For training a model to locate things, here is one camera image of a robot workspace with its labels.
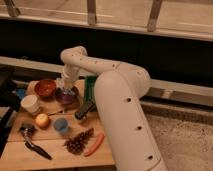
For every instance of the yellow red apple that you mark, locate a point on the yellow red apple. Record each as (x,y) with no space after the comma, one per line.
(42,120)

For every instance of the red bowl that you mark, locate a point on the red bowl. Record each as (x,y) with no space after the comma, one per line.
(45,88)

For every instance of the purple bowl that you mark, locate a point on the purple bowl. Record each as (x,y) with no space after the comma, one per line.
(64,99)

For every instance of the green plastic tray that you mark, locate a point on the green plastic tray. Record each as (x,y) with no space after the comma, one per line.
(89,88)

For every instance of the white cup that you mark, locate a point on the white cup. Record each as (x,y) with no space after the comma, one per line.
(31,104)

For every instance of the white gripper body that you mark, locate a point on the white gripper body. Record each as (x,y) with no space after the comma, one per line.
(70,75)

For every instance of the black handled peeler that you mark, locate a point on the black handled peeler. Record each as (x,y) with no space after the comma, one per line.
(29,144)

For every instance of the orange carrot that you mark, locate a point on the orange carrot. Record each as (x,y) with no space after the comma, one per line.
(95,146)

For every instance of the wooden round board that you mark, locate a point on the wooden round board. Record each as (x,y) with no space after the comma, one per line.
(30,88)

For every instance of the blue object at edge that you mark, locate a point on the blue object at edge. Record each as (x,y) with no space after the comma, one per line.
(21,92)

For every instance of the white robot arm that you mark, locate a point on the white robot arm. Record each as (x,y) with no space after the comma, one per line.
(117,91)

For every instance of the brown grape bunch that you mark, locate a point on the brown grape bunch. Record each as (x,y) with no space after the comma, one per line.
(76,145)

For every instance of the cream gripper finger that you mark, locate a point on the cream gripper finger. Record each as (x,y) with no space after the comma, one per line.
(70,90)
(59,83)

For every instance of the blue small cup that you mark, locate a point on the blue small cup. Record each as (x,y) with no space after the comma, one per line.
(61,125)

